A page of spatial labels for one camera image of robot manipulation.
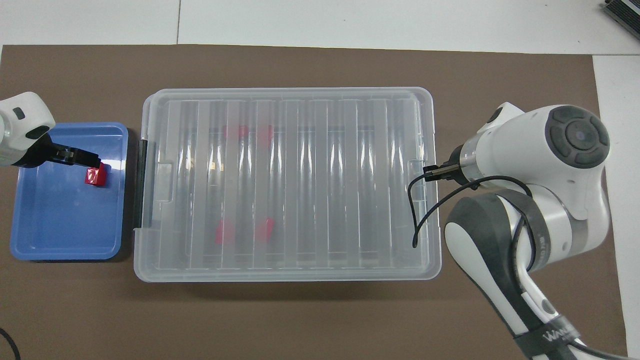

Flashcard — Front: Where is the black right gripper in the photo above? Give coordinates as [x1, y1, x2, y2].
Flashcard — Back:
[447, 144, 471, 185]

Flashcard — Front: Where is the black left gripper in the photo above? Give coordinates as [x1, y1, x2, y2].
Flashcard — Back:
[20, 134, 102, 169]

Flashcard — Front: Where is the clear plastic box lid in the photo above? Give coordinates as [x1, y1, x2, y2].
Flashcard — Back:
[133, 87, 443, 283]

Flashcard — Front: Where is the blue plastic tray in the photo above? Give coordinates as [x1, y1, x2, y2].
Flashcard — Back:
[10, 122, 130, 262]

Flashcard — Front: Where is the clear plastic storage box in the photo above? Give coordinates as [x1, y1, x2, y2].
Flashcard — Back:
[135, 90, 441, 281]

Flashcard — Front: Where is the brown table mat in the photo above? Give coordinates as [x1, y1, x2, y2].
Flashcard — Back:
[0, 44, 628, 360]

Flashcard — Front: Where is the grey ribbed device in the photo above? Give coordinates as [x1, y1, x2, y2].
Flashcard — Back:
[602, 0, 640, 28]

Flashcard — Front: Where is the black box latch handle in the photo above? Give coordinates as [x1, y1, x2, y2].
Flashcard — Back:
[134, 140, 151, 230]

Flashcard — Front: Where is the thin black cable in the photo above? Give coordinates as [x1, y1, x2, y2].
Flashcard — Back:
[0, 327, 22, 360]

